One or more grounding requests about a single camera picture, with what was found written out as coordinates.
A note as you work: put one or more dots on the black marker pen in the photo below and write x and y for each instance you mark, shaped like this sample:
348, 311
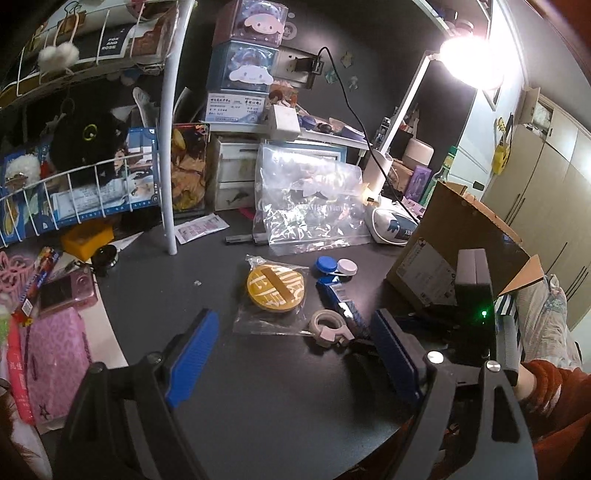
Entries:
244, 239

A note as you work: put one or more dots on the red striped packet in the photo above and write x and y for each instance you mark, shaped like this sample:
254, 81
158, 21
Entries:
38, 281

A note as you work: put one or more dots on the white pompom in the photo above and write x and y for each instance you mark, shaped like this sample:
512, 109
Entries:
57, 55

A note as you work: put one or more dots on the person's right forearm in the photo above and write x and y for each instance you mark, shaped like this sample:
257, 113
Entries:
554, 392

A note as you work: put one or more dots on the beige wardrobe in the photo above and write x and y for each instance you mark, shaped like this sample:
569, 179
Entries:
549, 184

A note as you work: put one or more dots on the green bottle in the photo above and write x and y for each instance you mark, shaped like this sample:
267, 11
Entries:
450, 161

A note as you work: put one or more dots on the purple box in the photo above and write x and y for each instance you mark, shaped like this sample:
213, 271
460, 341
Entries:
420, 181

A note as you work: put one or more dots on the white sachet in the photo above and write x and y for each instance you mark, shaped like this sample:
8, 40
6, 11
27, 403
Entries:
201, 228

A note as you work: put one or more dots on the white blue appliance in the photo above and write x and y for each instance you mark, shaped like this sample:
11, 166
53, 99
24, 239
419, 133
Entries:
392, 225

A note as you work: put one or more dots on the black plush toy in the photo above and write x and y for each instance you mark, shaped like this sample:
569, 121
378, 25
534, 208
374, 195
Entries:
87, 138

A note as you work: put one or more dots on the grey patterned cloth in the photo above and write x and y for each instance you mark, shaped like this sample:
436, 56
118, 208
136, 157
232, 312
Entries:
547, 318

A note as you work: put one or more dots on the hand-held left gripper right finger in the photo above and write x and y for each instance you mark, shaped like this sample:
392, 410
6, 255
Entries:
392, 357

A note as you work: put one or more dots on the yellow hanging toy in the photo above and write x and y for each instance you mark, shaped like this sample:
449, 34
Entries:
501, 154

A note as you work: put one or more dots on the cardboard box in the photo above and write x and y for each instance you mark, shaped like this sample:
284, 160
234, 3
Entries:
457, 244

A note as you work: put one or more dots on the blue white contact lens case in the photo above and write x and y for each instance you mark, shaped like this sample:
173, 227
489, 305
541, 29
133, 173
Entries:
336, 266

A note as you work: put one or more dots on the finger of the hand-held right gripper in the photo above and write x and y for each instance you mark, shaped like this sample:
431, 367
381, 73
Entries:
429, 325

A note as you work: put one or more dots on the pink compact camera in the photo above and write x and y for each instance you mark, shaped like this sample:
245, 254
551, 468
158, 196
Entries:
67, 291

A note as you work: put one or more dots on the white rack pole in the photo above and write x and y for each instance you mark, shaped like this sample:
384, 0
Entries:
167, 138

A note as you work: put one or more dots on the illustrated card in sleeve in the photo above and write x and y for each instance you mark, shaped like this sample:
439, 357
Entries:
189, 166

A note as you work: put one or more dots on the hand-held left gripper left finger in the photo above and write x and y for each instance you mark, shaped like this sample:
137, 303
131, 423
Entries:
196, 353

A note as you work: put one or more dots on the white humidifier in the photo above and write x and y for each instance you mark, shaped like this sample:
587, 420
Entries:
418, 150

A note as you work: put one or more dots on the wall socket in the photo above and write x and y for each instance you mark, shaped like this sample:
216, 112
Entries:
295, 64

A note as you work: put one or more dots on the black round lens cap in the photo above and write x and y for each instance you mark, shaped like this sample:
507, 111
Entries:
106, 258

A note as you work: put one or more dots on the blue illustrated cards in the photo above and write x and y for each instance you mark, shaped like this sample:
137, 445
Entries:
134, 170

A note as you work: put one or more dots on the white desk shelf riser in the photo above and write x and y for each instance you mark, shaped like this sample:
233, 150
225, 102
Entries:
332, 136

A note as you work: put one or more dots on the white small drawer cabinet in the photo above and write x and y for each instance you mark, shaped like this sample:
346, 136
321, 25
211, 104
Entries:
231, 173

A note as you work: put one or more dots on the white tape roll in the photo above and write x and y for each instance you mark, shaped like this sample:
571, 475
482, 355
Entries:
328, 327

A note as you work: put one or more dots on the clear plastic zip bag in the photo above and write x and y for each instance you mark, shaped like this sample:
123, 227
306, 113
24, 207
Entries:
309, 198

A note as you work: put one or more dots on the cartoon storage drawer stack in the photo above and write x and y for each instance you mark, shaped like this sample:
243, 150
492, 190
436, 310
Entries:
249, 60

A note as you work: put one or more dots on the pink patterned pouch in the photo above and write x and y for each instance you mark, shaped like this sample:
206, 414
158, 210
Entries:
55, 360

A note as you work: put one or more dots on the blue packet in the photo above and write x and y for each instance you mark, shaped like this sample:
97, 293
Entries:
344, 304

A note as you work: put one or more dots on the white desk lamp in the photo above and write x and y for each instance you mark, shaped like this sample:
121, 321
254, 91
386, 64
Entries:
415, 101

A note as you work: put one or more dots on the yellow round disc in bag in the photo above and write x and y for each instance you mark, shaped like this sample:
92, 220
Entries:
275, 288

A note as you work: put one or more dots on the yellow box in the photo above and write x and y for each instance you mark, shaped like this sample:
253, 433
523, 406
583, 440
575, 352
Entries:
87, 237

